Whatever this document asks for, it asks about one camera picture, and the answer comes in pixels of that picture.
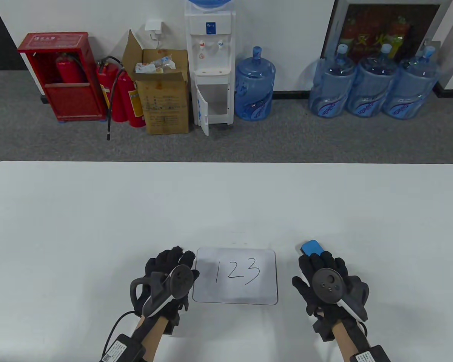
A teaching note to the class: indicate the person's left hand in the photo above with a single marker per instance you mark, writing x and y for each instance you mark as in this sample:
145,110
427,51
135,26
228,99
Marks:
166,260

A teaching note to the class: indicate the person's right hand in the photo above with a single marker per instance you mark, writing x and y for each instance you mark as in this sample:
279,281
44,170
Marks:
317,262

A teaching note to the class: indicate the blue whiteboard eraser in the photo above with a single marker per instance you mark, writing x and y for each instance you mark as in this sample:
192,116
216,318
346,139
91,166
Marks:
310,247

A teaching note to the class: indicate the small white whiteboard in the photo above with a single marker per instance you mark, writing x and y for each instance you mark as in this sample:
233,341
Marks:
207,290

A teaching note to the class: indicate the person's left forearm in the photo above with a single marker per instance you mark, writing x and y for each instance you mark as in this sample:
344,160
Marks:
153,335

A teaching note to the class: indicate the black and white controller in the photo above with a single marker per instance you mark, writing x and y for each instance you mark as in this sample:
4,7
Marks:
330,284
166,288

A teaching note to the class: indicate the black labelled wrist box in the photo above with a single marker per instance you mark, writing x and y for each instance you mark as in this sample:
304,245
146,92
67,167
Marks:
120,348
370,354

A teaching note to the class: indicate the open cardboard box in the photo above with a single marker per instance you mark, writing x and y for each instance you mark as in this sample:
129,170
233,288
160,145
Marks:
166,105

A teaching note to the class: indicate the red fire extinguisher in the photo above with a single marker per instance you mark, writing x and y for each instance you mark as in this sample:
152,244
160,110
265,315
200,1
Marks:
70,71
111,86
134,102

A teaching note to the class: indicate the blue water jug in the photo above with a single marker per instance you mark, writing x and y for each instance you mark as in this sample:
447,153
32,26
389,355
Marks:
409,94
332,90
255,90
372,90

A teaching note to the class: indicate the red fire extinguisher cabinet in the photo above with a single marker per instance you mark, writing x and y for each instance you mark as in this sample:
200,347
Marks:
71,102

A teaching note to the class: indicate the plastic wrappers trash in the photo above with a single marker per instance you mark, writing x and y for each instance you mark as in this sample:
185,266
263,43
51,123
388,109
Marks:
154,66

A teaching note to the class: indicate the white water dispenser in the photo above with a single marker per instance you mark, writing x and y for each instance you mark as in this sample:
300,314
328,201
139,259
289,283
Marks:
211,49

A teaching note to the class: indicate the framed glass poster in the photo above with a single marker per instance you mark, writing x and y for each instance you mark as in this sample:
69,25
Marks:
370,26

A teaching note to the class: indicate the blue dispenser water bottle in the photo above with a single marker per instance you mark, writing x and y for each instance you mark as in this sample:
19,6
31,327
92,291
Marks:
209,3

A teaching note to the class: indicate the black door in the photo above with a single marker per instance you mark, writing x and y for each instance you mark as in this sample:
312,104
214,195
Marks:
0,37

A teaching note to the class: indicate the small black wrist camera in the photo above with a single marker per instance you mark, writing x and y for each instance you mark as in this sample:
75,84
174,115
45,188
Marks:
322,330

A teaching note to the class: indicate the white wall socket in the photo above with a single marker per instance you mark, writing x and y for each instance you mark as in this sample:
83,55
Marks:
153,27

